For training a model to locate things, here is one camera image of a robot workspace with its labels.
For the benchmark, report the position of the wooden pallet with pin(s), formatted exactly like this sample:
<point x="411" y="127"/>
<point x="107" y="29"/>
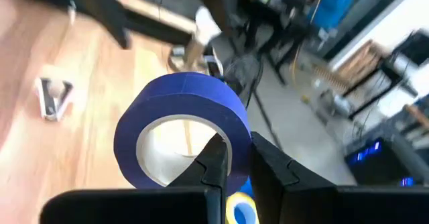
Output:
<point x="358" y="61"/>

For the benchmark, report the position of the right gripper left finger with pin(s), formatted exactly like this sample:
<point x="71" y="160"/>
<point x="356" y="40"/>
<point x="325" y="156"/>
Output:
<point x="134" y="207"/>

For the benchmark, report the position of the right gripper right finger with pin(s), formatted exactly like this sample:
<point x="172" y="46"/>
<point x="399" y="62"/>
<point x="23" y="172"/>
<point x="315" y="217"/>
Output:
<point x="318" y="207"/>

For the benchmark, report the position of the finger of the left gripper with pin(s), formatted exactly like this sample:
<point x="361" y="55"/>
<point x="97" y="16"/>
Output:
<point x="107" y="9"/>

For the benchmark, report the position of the black staple remover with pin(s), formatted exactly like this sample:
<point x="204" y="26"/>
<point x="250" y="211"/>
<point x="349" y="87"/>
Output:
<point x="47" y="96"/>

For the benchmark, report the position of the person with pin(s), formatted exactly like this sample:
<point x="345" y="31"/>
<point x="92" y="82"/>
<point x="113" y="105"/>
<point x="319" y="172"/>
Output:
<point x="332" y="6"/>

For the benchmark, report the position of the blue tape roll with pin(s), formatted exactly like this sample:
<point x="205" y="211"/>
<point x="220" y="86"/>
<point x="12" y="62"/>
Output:
<point x="187" y="93"/>

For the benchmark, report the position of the black computer with blue lights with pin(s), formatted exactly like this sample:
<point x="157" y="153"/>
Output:
<point x="378" y="163"/>

